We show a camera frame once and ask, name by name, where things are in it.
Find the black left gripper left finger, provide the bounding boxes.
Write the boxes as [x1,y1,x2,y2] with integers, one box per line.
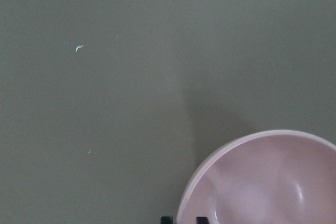
[160,216,173,224]

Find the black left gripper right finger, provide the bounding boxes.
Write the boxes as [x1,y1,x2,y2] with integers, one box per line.
[196,217,209,224]

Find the small pink bowl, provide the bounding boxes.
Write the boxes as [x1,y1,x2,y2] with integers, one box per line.
[176,130,335,223]

